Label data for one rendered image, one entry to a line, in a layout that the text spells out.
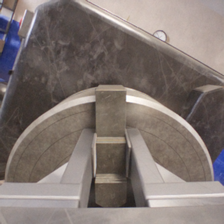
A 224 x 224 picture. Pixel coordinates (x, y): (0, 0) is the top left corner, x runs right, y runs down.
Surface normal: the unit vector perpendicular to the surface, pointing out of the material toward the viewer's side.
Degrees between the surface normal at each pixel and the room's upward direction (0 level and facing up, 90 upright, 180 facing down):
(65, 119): 90
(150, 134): 90
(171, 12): 90
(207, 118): 90
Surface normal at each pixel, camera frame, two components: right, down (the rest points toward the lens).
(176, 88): 0.02, 0.25
